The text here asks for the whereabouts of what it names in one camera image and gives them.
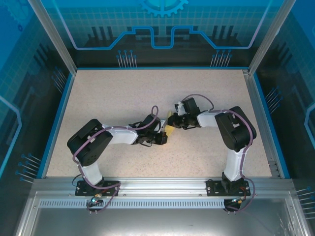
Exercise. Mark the pale yellow paper sheet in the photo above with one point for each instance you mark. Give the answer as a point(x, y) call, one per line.
point(170, 129)

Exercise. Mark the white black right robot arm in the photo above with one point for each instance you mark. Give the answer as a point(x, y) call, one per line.
point(209, 119)

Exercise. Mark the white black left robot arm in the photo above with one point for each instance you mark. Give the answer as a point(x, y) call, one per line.
point(120, 135)

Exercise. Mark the blue table edge strip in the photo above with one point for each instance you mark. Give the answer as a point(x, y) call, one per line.
point(160, 68)
point(57, 123)
point(265, 110)

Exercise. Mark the slotted metal strip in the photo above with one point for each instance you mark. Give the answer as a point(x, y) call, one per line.
point(160, 204)

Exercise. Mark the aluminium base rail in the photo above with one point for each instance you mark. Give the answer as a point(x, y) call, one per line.
point(160, 186)

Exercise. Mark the aluminium table rail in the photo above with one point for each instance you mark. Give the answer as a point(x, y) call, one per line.
point(253, 93)

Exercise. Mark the aluminium frame post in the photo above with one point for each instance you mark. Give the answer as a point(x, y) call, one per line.
point(57, 44)
point(270, 37)

